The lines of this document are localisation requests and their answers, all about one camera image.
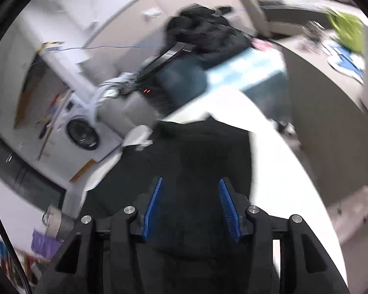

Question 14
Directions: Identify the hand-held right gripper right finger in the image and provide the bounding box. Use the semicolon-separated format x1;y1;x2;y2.
218;178;350;294

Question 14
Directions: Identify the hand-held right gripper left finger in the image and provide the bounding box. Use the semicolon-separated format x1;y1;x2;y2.
34;177;164;294

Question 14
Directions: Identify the black knit garment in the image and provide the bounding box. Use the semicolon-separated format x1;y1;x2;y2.
86;118;276;294

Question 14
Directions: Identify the grey sofa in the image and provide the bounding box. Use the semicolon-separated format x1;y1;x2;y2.
98;92;160;135

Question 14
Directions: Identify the purple bag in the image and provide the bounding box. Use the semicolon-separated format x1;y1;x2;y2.
32;228;63;256

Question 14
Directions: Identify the white washing machine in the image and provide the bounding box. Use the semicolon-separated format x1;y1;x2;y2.
52;90;123;163

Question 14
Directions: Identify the grey blanket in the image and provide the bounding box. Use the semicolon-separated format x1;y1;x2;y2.
93;72;138;111

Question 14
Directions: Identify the grey side cabinet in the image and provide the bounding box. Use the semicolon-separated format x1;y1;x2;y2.
279;34;368;190

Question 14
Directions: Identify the black electric cooker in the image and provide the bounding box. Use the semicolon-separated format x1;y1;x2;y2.
132;43;209;118

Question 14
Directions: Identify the dark glass door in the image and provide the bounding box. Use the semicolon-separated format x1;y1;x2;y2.
0;129;65;209

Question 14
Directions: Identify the black jacket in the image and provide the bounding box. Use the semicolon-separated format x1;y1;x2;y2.
166;4;255;62

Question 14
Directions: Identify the lime green bag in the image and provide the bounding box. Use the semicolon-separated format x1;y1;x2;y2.
328;8;365;54

